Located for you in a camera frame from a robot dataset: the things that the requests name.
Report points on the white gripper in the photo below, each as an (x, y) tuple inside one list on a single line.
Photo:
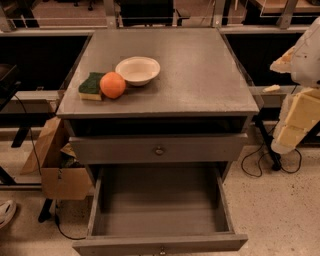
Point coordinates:
[(307, 61)]

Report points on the orange fruit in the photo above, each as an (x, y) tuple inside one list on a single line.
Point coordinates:
[(112, 85)]

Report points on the grey wooden drawer cabinet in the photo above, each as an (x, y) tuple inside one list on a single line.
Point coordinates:
[(199, 90)]

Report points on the grey drawer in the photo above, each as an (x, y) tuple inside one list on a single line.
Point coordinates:
[(159, 209), (158, 149)]

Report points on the green yellow sponge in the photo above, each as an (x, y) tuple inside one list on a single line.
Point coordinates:
[(90, 88)]

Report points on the white ceramic bowl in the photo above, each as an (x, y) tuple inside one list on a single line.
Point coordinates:
[(138, 71)]

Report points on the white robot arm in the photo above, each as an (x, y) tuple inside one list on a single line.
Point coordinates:
[(300, 112)]

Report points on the black table leg right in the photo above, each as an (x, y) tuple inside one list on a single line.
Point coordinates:
[(267, 138)]

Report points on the white shoe far left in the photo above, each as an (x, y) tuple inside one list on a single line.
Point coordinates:
[(7, 212)]

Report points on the brown cardboard box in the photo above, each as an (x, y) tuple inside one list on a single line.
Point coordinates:
[(57, 182)]

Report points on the yellow foam piece on rail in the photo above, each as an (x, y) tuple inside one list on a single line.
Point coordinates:
[(271, 88)]

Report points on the grey top drawer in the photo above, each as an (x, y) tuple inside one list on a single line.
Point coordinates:
[(158, 149)]

